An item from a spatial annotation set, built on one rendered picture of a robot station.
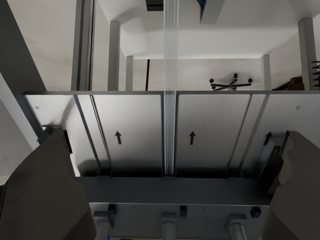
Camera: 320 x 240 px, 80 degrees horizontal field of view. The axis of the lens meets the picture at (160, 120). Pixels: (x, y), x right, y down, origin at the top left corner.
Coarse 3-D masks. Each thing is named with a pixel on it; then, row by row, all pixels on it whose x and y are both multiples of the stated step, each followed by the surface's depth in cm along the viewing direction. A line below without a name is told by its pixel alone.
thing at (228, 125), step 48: (48, 96) 25; (96, 96) 25; (144, 96) 24; (192, 96) 24; (240, 96) 24; (288, 96) 24; (96, 144) 30; (144, 144) 30; (192, 144) 29; (240, 144) 29
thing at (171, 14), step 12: (168, 0) 17; (168, 12) 17; (168, 24) 18; (168, 36) 19; (168, 48) 19; (168, 60) 20; (168, 72) 21; (168, 84) 22; (168, 96) 23; (168, 108) 24; (168, 120) 25; (168, 132) 26; (168, 144) 28; (168, 156) 30; (168, 168) 31
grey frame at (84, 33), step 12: (84, 0) 53; (84, 12) 52; (84, 24) 51; (84, 36) 51; (84, 48) 50; (72, 60) 50; (84, 60) 50; (72, 72) 50; (84, 72) 50; (72, 84) 49; (84, 84) 49
